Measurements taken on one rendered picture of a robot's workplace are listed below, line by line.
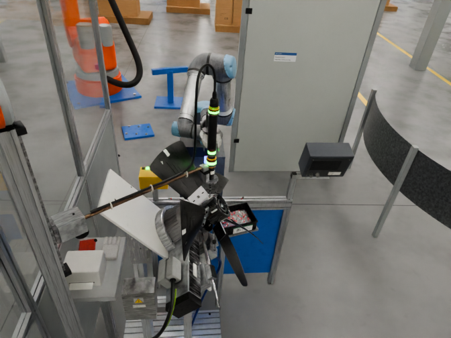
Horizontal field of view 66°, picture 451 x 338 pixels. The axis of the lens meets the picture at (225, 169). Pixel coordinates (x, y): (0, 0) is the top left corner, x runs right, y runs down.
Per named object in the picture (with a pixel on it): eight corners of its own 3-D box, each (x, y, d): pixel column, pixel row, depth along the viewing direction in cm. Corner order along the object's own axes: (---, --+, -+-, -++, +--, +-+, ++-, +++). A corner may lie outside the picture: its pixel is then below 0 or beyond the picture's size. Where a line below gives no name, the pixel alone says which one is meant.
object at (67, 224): (58, 246, 117) (53, 228, 112) (51, 233, 121) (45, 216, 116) (88, 233, 123) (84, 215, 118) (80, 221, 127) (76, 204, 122)
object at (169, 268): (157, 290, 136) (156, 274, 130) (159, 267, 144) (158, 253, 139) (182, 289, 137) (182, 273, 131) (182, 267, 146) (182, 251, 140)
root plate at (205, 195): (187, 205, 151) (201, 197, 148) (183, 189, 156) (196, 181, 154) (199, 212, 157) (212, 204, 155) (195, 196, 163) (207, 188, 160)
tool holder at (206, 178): (205, 188, 154) (206, 170, 148) (196, 180, 158) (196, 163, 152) (221, 181, 159) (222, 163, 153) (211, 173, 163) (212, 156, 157)
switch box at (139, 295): (125, 320, 173) (121, 294, 160) (128, 304, 180) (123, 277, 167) (156, 318, 174) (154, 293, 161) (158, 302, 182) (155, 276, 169)
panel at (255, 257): (159, 276, 253) (154, 209, 214) (159, 275, 254) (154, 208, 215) (269, 272, 262) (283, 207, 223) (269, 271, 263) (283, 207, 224)
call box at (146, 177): (139, 191, 199) (138, 176, 193) (141, 180, 207) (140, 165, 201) (168, 191, 201) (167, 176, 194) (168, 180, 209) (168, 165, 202)
